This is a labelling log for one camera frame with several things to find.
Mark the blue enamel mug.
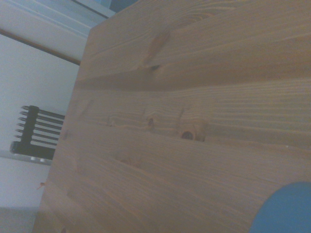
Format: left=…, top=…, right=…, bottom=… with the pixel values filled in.
left=247, top=181, right=311, bottom=233

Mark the black slatted rack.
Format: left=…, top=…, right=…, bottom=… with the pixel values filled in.
left=9, top=105, right=66, bottom=161

